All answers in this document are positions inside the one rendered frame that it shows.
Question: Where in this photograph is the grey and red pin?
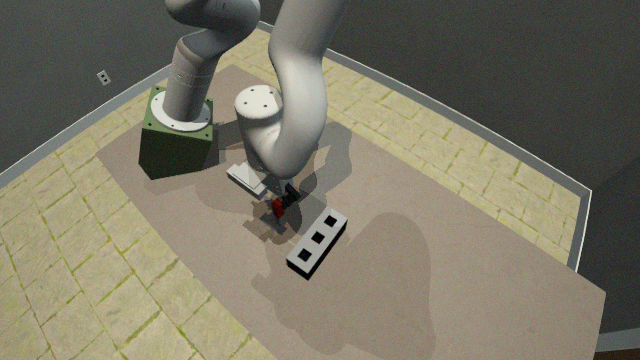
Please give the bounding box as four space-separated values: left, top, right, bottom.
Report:
271 199 286 227

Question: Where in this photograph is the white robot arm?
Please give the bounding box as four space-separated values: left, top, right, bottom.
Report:
151 0 352 200

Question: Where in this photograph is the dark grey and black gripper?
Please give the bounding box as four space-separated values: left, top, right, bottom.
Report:
262 174 301 210

